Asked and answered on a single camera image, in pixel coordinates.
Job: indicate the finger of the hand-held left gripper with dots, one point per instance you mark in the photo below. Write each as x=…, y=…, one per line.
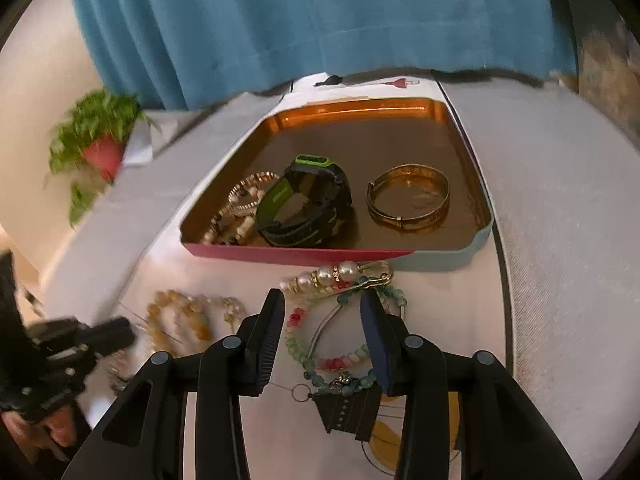
x=110, y=335

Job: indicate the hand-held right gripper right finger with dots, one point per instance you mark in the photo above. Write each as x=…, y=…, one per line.
x=372, y=340

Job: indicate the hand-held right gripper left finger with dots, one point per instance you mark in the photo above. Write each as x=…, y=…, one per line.
x=272, y=330

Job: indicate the gold bangle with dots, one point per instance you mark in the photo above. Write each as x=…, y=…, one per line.
x=400, y=222

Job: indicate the black and green watch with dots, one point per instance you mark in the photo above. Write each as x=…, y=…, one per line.
x=280, y=195

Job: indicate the metal tray with pink rim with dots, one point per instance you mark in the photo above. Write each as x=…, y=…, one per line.
x=390, y=130

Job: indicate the person's left hand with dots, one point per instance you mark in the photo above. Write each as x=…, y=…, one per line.
x=57, y=427

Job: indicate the white lamp print table runner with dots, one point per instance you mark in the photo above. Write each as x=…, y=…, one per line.
x=225, y=275

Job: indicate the potted green plant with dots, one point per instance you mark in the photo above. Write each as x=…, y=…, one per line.
x=102, y=155

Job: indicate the grey tablecloth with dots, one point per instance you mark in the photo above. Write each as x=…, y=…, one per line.
x=550, y=210

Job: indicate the blue curtain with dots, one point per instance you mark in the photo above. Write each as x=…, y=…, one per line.
x=300, y=25

